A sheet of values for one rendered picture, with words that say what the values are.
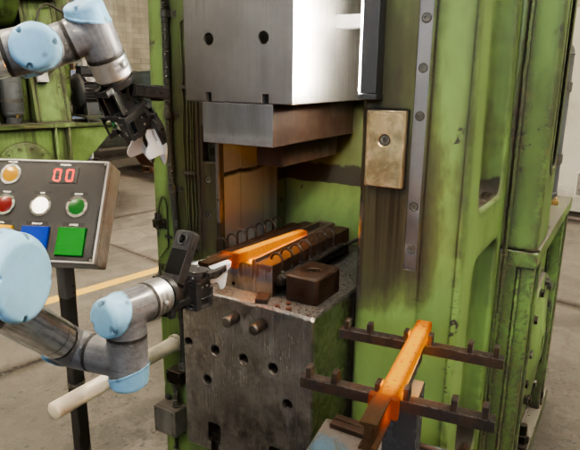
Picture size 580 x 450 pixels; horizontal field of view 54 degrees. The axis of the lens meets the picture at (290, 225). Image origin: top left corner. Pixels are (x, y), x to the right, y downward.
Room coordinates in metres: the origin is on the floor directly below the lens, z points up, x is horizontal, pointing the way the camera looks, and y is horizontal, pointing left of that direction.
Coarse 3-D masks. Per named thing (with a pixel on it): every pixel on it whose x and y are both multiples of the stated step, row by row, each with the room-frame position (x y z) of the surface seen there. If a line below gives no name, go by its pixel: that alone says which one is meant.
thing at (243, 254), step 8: (288, 232) 1.50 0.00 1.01; (296, 232) 1.50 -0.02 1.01; (304, 232) 1.52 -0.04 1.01; (272, 240) 1.40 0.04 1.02; (280, 240) 1.41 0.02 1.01; (288, 240) 1.45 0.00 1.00; (248, 248) 1.31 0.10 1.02; (256, 248) 1.32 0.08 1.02; (264, 248) 1.35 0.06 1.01; (272, 248) 1.38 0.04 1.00; (216, 256) 1.22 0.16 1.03; (224, 256) 1.22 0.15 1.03; (232, 256) 1.24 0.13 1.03; (240, 256) 1.26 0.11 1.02; (248, 256) 1.29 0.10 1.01; (256, 256) 1.32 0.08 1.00; (200, 264) 1.17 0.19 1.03; (208, 264) 1.16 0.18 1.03; (232, 264) 1.24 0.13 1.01
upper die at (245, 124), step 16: (208, 112) 1.36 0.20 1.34; (224, 112) 1.34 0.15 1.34; (240, 112) 1.31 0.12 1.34; (256, 112) 1.29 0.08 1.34; (272, 112) 1.27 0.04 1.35; (288, 112) 1.33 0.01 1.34; (304, 112) 1.39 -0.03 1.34; (320, 112) 1.46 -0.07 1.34; (336, 112) 1.54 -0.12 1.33; (352, 112) 1.62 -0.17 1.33; (208, 128) 1.36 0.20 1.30; (224, 128) 1.34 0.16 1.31; (240, 128) 1.31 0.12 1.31; (256, 128) 1.29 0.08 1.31; (272, 128) 1.27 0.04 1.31; (288, 128) 1.33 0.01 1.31; (304, 128) 1.39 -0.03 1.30; (320, 128) 1.46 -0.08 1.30; (336, 128) 1.54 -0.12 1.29; (240, 144) 1.31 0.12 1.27; (256, 144) 1.29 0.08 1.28; (272, 144) 1.27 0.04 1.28; (288, 144) 1.33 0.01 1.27
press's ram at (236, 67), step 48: (192, 0) 1.38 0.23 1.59; (240, 0) 1.31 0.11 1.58; (288, 0) 1.25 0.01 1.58; (336, 0) 1.41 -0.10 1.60; (192, 48) 1.38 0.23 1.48; (240, 48) 1.31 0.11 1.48; (288, 48) 1.25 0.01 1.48; (336, 48) 1.42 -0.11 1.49; (192, 96) 1.39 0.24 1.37; (240, 96) 1.31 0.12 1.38; (288, 96) 1.25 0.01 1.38; (336, 96) 1.42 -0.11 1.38
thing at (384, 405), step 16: (416, 336) 0.99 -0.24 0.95; (400, 352) 0.92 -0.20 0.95; (416, 352) 0.92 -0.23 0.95; (400, 368) 0.86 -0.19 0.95; (384, 384) 0.81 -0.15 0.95; (400, 384) 0.81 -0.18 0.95; (384, 400) 0.75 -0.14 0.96; (368, 416) 0.71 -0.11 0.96; (384, 416) 0.75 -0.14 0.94; (368, 432) 0.69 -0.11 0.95; (384, 432) 0.73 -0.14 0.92; (368, 448) 0.69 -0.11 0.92
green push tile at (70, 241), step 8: (64, 232) 1.41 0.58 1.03; (72, 232) 1.40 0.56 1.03; (80, 232) 1.40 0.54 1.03; (56, 240) 1.40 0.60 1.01; (64, 240) 1.40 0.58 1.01; (72, 240) 1.39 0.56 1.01; (80, 240) 1.39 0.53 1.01; (56, 248) 1.39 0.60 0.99; (64, 248) 1.39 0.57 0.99; (72, 248) 1.38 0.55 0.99; (80, 248) 1.38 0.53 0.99; (80, 256) 1.38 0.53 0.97
